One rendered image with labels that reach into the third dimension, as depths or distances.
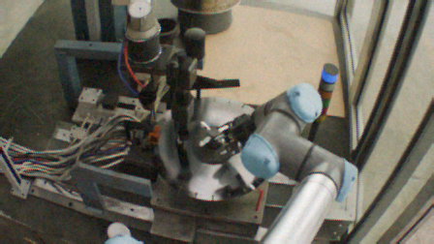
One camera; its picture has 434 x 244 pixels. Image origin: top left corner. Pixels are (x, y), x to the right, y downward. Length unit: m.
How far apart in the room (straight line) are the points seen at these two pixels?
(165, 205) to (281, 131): 0.49
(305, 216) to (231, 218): 0.52
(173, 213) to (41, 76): 0.88
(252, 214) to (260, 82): 0.59
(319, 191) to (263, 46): 1.11
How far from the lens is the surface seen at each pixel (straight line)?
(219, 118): 1.20
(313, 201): 0.67
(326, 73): 1.08
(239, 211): 1.16
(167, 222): 1.17
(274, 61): 1.68
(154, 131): 1.15
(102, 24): 1.64
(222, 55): 1.67
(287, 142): 0.76
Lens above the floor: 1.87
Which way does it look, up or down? 51 degrees down
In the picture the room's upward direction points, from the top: 3 degrees clockwise
